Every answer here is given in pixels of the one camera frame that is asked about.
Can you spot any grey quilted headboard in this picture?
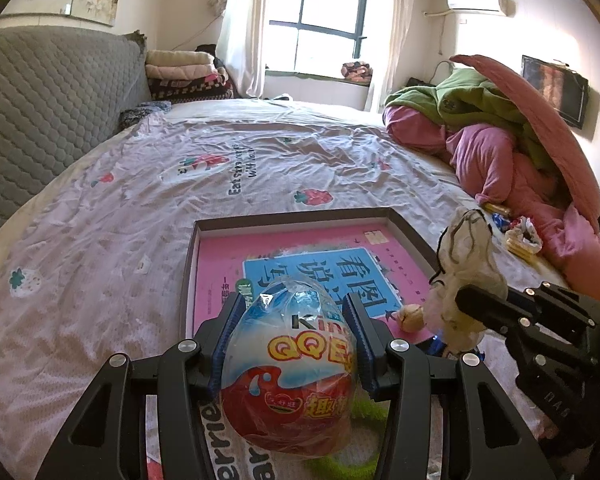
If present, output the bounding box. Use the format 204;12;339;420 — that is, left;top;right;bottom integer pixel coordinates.
0;26;153;251

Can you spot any salmon quilted pad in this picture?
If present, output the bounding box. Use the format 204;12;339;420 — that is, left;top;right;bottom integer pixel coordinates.
450;54;600;231

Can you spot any cream lace scrunchie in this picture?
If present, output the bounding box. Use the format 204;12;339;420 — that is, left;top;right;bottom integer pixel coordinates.
424;206;508;356

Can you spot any white air conditioner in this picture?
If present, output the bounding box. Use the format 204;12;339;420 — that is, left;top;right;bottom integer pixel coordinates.
447;0;510;17

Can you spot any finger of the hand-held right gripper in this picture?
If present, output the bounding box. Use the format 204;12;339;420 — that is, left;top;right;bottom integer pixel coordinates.
507;282;600;326
455;284;598;361

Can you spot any green fuzzy hair ring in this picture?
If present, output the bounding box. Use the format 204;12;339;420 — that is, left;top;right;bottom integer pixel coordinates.
305;392;388;480

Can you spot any patterned bundle on windowsill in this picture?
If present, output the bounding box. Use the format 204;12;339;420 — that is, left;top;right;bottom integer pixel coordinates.
341;61;373;81

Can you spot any pink quilt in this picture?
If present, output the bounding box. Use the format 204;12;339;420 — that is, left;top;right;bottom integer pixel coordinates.
384;105;600;306

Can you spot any white curtain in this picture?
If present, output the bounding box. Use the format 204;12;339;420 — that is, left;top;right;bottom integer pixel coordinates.
362;0;421;113
215;0;273;98

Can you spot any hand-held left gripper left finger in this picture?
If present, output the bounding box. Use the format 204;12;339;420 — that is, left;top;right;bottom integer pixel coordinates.
45;290;246;480

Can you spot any dark-framed window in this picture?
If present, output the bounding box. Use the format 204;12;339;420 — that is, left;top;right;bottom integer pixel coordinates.
267;0;373;78

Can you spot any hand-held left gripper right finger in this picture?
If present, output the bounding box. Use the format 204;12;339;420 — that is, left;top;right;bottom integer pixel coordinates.
342;292;556;480

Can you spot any walnut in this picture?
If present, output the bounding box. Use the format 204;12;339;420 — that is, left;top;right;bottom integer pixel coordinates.
392;305;426;332

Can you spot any wall television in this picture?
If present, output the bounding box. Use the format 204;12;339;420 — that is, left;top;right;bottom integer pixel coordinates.
521;55;590;128

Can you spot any blue snack packet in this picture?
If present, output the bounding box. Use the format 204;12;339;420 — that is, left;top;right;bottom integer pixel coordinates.
425;340;486;367

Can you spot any shallow grey cardboard box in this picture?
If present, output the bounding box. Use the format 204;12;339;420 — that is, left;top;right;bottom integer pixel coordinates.
180;206;443;356

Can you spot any pink and blue book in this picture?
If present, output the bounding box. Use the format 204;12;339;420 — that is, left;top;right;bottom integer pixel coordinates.
195;225;436;336

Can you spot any green blanket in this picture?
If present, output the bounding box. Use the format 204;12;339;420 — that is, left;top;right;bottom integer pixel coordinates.
385;67;561;176

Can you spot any dark knitted cloth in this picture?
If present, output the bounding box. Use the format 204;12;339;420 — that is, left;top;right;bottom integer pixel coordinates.
119;101;173;128

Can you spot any white printed plastic bag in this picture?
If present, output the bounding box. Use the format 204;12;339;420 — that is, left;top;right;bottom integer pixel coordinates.
502;216;543;256

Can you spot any plastic-wrapped toy egg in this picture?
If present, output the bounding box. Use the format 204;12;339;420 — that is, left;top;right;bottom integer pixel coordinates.
220;277;358;461

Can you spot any stack of folded blankets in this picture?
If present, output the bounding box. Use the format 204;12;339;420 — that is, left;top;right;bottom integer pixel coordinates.
145;49;237;102

